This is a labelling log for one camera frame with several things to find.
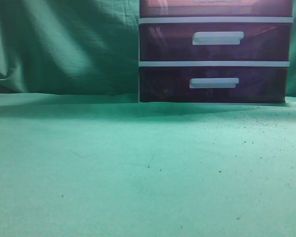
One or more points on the white drawer cabinet frame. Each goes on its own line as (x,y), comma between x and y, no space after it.
(215,19)

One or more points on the dark translucent bottom drawer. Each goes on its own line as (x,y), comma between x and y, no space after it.
(213,84)

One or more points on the dark translucent middle drawer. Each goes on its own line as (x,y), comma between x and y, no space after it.
(215,42)

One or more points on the dark translucent top drawer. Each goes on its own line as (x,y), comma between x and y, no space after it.
(191,8)

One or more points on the green table cloth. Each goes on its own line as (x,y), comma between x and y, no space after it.
(100,166)

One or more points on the dark translucent drawer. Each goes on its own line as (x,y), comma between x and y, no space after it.
(191,8)
(215,42)
(213,84)

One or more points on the green backdrop cloth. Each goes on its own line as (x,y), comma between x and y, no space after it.
(78,47)

